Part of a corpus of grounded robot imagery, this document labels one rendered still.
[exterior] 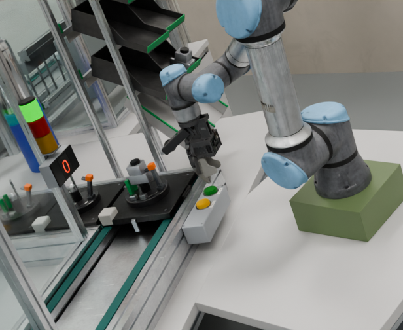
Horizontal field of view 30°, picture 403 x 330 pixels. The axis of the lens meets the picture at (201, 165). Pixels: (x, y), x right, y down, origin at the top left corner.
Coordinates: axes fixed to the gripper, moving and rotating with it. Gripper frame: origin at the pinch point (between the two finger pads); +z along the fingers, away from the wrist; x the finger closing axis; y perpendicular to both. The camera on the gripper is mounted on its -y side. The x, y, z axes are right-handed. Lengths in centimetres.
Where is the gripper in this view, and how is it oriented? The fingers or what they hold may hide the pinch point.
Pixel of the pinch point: (205, 179)
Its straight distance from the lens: 216.1
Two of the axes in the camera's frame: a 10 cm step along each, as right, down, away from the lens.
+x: 3.1, -5.0, 8.1
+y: 8.9, -1.4, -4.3
